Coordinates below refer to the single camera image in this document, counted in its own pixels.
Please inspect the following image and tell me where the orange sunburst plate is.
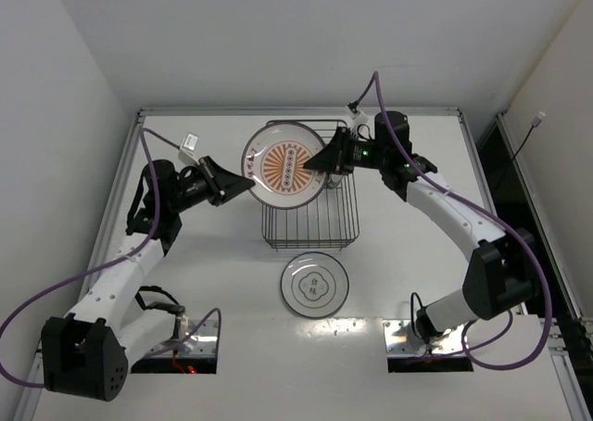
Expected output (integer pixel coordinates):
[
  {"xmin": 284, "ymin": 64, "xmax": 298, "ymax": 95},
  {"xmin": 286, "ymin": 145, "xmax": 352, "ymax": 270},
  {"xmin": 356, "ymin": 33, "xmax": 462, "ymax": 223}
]
[{"xmin": 241, "ymin": 121, "xmax": 328, "ymax": 210}]

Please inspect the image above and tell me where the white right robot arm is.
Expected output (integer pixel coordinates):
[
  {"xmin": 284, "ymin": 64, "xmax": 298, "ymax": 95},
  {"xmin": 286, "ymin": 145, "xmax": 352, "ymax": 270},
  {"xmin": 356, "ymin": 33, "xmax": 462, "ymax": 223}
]
[{"xmin": 304, "ymin": 111, "xmax": 539, "ymax": 342}]

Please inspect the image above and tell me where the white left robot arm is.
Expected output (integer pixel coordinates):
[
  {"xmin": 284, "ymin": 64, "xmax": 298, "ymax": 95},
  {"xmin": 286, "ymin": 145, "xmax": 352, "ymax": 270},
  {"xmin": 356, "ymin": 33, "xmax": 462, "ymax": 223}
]
[{"xmin": 41, "ymin": 157, "xmax": 255, "ymax": 402}]

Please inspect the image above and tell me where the white plate thin green rim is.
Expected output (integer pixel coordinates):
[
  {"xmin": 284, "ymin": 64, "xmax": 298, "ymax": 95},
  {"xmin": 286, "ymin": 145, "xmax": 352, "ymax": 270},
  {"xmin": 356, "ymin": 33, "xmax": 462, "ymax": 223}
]
[{"xmin": 280, "ymin": 251, "xmax": 350, "ymax": 320}]

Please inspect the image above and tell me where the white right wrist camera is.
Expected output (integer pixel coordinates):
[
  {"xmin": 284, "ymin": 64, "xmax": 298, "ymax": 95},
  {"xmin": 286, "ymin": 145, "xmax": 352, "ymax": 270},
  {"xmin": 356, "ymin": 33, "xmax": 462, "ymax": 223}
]
[{"xmin": 346, "ymin": 102, "xmax": 369, "ymax": 137}]

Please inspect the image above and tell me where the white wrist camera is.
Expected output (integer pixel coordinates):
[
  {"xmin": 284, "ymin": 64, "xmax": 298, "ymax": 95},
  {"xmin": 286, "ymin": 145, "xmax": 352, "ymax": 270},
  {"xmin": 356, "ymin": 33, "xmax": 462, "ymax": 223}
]
[
  {"xmin": 178, "ymin": 133, "xmax": 199, "ymax": 165},
  {"xmin": 346, "ymin": 102, "xmax": 369, "ymax": 137}
]

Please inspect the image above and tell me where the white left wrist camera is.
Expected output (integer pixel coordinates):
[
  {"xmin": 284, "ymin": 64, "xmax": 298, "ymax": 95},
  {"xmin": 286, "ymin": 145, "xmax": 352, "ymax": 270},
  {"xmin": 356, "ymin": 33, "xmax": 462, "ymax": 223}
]
[{"xmin": 178, "ymin": 133, "xmax": 199, "ymax": 165}]

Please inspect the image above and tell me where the grey wire dish rack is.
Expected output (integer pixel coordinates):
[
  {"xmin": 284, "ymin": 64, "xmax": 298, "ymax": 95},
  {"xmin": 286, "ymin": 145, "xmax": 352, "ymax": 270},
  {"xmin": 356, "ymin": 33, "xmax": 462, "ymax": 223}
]
[{"xmin": 259, "ymin": 119, "xmax": 360, "ymax": 250}]

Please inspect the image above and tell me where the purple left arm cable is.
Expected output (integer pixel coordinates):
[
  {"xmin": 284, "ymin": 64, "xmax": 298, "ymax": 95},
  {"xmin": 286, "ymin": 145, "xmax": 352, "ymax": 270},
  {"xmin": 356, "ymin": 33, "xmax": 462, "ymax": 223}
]
[{"xmin": 0, "ymin": 127, "xmax": 222, "ymax": 389}]

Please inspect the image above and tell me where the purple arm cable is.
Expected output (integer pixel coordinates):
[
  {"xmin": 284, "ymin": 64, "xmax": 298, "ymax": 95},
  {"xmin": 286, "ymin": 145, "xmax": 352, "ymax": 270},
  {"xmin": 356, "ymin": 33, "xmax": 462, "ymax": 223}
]
[
  {"xmin": 0, "ymin": 127, "xmax": 222, "ymax": 389},
  {"xmin": 347, "ymin": 70, "xmax": 552, "ymax": 371}
]

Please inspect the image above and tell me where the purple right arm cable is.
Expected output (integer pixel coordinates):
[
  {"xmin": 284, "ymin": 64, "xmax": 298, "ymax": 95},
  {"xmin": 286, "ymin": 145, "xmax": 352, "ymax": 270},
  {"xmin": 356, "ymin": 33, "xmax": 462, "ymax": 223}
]
[{"xmin": 347, "ymin": 70, "xmax": 552, "ymax": 371}]

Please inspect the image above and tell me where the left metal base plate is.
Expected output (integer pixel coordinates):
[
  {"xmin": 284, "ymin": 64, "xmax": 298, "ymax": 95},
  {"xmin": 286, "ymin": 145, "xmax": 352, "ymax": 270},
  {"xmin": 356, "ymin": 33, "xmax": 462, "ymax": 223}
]
[{"xmin": 144, "ymin": 317, "xmax": 221, "ymax": 359}]

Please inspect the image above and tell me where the metal base plate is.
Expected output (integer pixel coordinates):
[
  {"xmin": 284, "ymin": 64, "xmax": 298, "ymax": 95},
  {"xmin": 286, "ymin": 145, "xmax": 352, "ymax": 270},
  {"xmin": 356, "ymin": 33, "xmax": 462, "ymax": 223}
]
[
  {"xmin": 144, "ymin": 317, "xmax": 221, "ymax": 359},
  {"xmin": 383, "ymin": 319, "xmax": 463, "ymax": 358}
]

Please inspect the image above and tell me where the black wall cable with plug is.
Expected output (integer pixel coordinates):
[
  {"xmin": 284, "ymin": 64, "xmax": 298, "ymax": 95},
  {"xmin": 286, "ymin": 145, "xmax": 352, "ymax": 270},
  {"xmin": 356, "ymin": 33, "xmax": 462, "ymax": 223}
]
[{"xmin": 509, "ymin": 111, "xmax": 547, "ymax": 162}]

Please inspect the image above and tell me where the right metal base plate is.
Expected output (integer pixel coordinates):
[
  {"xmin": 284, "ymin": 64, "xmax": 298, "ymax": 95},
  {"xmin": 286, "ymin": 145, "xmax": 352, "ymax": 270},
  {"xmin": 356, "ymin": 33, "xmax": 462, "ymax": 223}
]
[{"xmin": 383, "ymin": 319, "xmax": 463, "ymax": 358}]

